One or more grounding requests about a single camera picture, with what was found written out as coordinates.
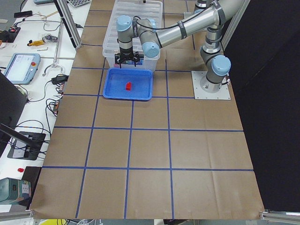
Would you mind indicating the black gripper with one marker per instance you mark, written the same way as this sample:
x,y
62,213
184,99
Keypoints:
x,y
126,52

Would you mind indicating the red block from tray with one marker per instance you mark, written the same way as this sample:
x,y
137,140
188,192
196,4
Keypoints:
x,y
128,86

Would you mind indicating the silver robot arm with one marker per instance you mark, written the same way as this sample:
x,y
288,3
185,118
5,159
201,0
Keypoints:
x,y
209,15

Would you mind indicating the blue plastic tray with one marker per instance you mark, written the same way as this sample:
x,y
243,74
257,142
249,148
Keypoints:
x,y
116,79

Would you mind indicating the black power adapter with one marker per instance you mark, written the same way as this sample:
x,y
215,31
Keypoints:
x,y
60,78

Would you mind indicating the long reach grabber tool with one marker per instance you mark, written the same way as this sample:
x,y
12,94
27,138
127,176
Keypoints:
x,y
55,64

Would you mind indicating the yellow black tool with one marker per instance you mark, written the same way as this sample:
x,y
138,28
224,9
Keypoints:
x,y
36,43

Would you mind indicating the teach pendant tablet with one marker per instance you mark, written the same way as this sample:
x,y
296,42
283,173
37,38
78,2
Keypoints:
x,y
22,68

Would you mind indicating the black monitor stand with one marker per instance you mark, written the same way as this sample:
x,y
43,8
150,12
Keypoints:
x,y
24,145

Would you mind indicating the green electronic device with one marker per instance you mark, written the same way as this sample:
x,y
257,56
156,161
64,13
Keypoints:
x,y
13,191

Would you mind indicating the aluminium frame post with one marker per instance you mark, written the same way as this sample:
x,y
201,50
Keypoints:
x,y
69,23
234,23

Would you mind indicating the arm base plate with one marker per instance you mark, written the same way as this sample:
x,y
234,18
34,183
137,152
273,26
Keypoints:
x,y
205,90

